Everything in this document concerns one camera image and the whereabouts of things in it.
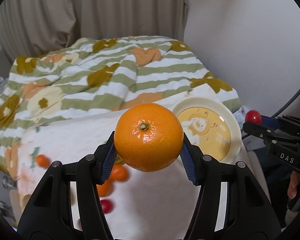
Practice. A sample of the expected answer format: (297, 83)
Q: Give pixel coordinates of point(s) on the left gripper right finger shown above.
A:
(248, 215)

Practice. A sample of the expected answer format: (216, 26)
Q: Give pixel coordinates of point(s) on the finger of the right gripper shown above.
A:
(260, 131)
(271, 123)

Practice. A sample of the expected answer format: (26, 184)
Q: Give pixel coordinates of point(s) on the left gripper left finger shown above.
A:
(66, 203)

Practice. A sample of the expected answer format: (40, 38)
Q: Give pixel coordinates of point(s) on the red cherry tomato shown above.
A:
(107, 205)
(253, 116)

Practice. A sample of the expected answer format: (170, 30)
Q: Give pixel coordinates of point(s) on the large orange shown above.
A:
(105, 189)
(148, 137)

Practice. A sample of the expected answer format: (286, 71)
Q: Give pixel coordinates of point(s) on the person's right hand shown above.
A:
(294, 181)

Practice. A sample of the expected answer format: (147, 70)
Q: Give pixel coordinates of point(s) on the cream yellow plate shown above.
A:
(210, 126)

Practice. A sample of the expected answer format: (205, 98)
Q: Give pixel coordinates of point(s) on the small mandarin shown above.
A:
(42, 161)
(119, 173)

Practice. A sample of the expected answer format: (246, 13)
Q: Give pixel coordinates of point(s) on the green striped floral quilt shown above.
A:
(97, 76)

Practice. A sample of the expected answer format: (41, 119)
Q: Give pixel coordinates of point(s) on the beige curtain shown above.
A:
(36, 27)

